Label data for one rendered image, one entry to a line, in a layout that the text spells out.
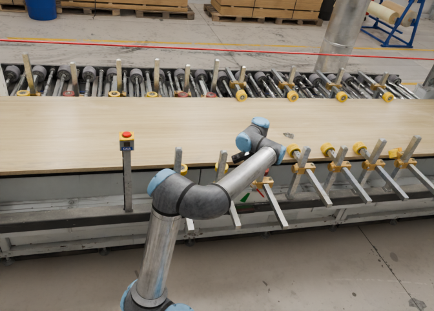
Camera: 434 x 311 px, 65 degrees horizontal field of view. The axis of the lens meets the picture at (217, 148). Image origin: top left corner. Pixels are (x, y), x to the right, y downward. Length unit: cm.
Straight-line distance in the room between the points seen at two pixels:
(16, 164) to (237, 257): 165
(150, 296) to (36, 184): 106
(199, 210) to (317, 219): 200
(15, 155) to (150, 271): 115
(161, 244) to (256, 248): 165
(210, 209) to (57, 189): 130
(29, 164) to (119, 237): 86
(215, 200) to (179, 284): 153
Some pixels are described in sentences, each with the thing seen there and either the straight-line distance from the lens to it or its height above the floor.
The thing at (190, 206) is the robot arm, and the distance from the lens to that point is 111.
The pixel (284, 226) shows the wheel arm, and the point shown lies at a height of 86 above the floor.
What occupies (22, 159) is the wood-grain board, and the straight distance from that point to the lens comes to 217.
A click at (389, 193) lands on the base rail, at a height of 70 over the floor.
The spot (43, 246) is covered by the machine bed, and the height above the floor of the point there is 17.
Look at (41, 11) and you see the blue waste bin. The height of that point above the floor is 17.
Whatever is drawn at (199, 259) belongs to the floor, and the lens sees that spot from 271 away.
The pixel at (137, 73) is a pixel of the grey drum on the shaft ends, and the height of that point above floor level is 85.
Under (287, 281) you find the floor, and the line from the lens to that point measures 276.
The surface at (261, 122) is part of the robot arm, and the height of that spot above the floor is 136.
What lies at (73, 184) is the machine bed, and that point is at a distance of 221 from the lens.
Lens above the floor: 222
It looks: 37 degrees down
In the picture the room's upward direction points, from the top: 9 degrees clockwise
